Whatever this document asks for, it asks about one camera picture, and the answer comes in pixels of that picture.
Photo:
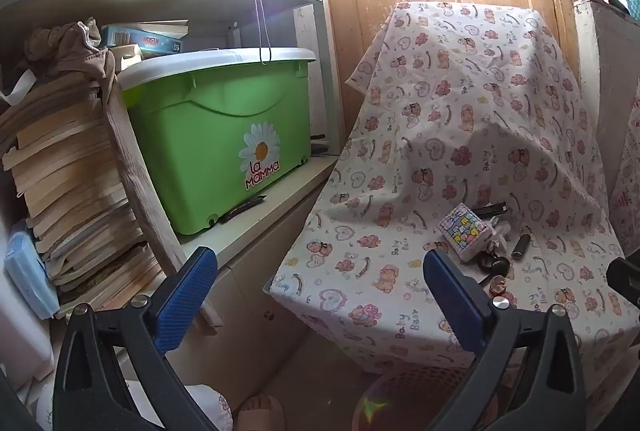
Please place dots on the black cylinder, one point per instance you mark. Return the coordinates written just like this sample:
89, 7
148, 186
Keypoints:
521, 245

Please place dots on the bear printed cloth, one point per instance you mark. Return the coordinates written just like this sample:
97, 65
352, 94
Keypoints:
450, 111

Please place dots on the pink plastic basket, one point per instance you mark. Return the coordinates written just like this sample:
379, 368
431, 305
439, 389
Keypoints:
395, 386

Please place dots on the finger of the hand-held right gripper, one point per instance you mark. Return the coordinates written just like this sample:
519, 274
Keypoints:
626, 281

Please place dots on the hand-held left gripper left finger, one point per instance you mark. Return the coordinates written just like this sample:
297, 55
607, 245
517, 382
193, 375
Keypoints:
185, 291

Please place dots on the light blue plastic case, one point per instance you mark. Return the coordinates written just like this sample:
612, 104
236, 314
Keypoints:
30, 276

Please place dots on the person's white printed clothing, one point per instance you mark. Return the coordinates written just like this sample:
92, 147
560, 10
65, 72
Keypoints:
210, 406

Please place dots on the person's foot in slipper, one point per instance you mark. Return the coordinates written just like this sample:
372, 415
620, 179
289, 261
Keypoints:
260, 413

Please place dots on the colourful tissue packet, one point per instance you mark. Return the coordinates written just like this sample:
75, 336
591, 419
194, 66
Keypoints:
465, 233

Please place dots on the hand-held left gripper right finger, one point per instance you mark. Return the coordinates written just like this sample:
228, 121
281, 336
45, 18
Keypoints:
452, 306

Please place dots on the blue flat box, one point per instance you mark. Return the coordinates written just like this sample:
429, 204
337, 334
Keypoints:
145, 32

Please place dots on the dark printed flat box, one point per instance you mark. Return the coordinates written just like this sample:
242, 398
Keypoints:
160, 46

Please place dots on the green plastic storage box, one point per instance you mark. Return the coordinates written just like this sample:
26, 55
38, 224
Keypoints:
210, 146

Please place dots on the white plastic container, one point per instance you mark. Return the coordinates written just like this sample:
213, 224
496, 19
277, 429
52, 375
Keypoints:
25, 351

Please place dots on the white tissue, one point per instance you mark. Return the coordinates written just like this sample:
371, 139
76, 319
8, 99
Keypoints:
500, 236

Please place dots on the brown crumpled cloth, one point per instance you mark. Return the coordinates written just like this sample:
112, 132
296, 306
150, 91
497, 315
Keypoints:
65, 51

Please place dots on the stack of worn books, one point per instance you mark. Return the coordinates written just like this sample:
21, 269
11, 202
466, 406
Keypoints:
65, 171

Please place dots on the small red cap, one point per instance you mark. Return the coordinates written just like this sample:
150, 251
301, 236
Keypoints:
497, 286

